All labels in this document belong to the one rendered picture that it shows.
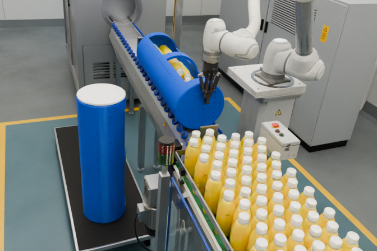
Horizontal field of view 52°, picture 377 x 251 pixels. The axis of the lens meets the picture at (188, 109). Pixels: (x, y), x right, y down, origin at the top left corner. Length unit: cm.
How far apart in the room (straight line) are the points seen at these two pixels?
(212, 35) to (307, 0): 58
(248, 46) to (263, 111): 91
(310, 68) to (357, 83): 148
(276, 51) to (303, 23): 34
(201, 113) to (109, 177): 74
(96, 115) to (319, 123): 227
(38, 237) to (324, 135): 264
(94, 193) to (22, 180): 98
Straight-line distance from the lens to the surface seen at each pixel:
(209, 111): 209
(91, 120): 223
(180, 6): 328
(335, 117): 390
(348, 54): 362
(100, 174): 243
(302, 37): 232
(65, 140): 351
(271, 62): 254
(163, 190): 157
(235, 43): 177
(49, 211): 305
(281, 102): 262
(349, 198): 354
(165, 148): 144
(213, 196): 161
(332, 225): 149
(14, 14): 699
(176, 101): 200
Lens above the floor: 205
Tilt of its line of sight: 28 degrees down
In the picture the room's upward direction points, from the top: 5 degrees clockwise
